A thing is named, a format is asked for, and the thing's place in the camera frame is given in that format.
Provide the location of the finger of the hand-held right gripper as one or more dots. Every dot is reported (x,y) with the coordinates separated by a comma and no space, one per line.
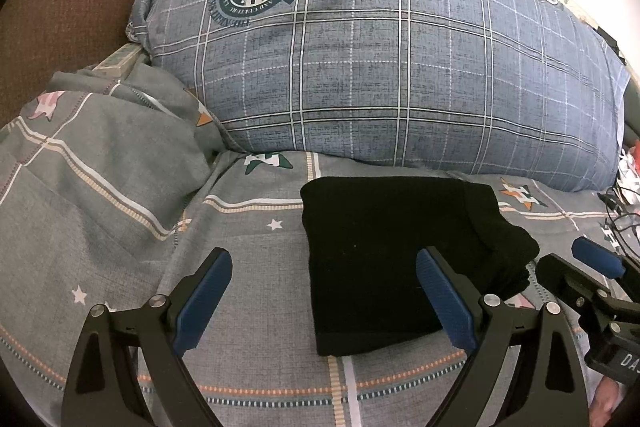
(565,279)
(597,257)

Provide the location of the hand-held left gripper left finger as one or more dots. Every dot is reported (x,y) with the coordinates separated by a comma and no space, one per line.
(200,302)

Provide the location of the blue plaid pillow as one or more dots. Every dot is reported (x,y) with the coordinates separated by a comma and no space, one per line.
(390,72)

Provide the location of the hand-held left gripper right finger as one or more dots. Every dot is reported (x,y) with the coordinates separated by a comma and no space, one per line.
(447,302)

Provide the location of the black pants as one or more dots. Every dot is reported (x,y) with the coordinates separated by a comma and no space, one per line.
(385,257)

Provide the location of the red and white bag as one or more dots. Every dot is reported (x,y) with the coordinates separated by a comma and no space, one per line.
(631,167)

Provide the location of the grey star print quilt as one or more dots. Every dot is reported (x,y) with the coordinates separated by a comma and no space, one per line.
(100,147)

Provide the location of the brown headboard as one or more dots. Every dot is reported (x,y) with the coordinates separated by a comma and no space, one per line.
(70,7)

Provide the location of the grey star print bed sheet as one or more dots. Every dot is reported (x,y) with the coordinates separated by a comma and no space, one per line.
(260,307)

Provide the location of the person's right hand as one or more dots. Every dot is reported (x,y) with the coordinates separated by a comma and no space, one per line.
(607,399)

